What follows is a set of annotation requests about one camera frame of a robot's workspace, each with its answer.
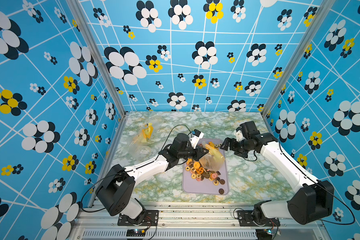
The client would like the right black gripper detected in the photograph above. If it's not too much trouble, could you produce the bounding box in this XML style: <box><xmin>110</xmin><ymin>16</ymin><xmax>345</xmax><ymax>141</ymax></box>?
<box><xmin>219</xmin><ymin>137</ymin><xmax>249</xmax><ymax>157</ymax></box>

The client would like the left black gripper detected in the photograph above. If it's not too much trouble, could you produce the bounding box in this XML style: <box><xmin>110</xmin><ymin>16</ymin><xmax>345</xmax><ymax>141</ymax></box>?
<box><xmin>178</xmin><ymin>143</ymin><xmax>210</xmax><ymax>161</ymax></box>

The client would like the right green circuit board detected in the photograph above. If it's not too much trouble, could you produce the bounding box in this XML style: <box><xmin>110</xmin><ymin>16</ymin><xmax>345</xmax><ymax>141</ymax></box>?
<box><xmin>256</xmin><ymin>229</ymin><xmax>275</xmax><ymax>240</ymax></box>

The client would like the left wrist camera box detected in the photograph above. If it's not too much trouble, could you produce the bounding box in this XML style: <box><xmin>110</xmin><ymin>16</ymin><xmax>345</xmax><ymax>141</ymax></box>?
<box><xmin>190</xmin><ymin>129</ymin><xmax>204</xmax><ymax>149</ymax></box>

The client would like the ziploc bag of cookies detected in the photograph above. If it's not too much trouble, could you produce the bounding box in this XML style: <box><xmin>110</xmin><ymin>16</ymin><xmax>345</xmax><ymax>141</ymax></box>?
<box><xmin>141</xmin><ymin>116</ymin><xmax>164</xmax><ymax>143</ymax></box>

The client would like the left green circuit board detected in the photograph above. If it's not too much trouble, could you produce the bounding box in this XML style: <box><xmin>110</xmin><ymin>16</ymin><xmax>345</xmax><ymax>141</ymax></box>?
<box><xmin>126</xmin><ymin>229</ymin><xmax>146</xmax><ymax>239</ymax></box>

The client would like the aluminium front rail frame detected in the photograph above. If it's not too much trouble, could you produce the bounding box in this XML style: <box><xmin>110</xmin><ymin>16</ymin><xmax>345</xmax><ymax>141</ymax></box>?
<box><xmin>69</xmin><ymin>201</ymin><xmax>330</xmax><ymax>240</ymax></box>

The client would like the poured cookies pile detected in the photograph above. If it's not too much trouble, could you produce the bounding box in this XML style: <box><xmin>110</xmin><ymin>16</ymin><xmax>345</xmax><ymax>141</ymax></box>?
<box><xmin>185</xmin><ymin>142</ymin><xmax>226</xmax><ymax>186</ymax></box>

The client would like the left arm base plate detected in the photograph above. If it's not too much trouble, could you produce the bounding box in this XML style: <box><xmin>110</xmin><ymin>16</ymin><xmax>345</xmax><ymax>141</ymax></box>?
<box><xmin>117</xmin><ymin>209</ymin><xmax>159</xmax><ymax>227</ymax></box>

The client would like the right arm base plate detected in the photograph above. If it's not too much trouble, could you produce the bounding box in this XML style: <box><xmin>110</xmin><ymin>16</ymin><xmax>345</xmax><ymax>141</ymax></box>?
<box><xmin>234</xmin><ymin>209</ymin><xmax>281</xmax><ymax>228</ymax></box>

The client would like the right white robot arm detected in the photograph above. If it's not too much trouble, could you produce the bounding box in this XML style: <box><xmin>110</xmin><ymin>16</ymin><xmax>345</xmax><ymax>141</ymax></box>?
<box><xmin>221</xmin><ymin>133</ymin><xmax>334</xmax><ymax>225</ymax></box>

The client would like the lilac rectangular tray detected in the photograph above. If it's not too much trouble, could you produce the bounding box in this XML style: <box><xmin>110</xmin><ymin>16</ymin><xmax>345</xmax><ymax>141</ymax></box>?
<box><xmin>182</xmin><ymin>139</ymin><xmax>229</xmax><ymax>196</ymax></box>

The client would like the ziploc cookie bag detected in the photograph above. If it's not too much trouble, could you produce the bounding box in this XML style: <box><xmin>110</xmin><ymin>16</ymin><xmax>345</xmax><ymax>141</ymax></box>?
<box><xmin>128</xmin><ymin>133</ymin><xmax>152</xmax><ymax>161</ymax></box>
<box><xmin>199</xmin><ymin>144</ymin><xmax>225</xmax><ymax>171</ymax></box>

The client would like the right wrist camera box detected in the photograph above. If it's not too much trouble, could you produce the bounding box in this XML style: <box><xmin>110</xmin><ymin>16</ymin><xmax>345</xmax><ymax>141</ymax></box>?
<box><xmin>235</xmin><ymin>121</ymin><xmax>260</xmax><ymax>142</ymax></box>

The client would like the right aluminium corner post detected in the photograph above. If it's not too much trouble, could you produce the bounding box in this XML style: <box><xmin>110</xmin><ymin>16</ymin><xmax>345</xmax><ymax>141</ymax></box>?
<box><xmin>262</xmin><ymin>0</ymin><xmax>336</xmax><ymax>120</ymax></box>

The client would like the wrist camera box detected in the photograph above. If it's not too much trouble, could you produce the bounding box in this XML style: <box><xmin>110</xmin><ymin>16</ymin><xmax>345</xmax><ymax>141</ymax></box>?
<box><xmin>235</xmin><ymin>121</ymin><xmax>260</xmax><ymax>142</ymax></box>
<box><xmin>190</xmin><ymin>129</ymin><xmax>204</xmax><ymax>149</ymax></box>

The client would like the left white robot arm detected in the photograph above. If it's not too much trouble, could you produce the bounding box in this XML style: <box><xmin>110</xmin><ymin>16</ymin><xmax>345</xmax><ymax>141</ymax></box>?
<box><xmin>96</xmin><ymin>130</ymin><xmax>209</xmax><ymax>225</ymax></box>

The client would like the green circuit board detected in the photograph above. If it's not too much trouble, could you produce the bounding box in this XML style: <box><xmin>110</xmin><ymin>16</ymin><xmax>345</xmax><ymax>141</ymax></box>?
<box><xmin>126</xmin><ymin>229</ymin><xmax>146</xmax><ymax>239</ymax></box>
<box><xmin>256</xmin><ymin>229</ymin><xmax>275</xmax><ymax>240</ymax></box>

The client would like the aluminium corner post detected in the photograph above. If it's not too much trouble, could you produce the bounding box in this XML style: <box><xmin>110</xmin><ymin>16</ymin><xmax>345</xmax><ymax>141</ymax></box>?
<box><xmin>262</xmin><ymin>0</ymin><xmax>336</xmax><ymax>120</ymax></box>
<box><xmin>67</xmin><ymin>0</ymin><xmax>126</xmax><ymax>119</ymax></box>

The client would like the left aluminium corner post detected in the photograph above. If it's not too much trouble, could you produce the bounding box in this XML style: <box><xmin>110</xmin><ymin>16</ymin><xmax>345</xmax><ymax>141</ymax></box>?
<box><xmin>67</xmin><ymin>0</ymin><xmax>126</xmax><ymax>119</ymax></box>

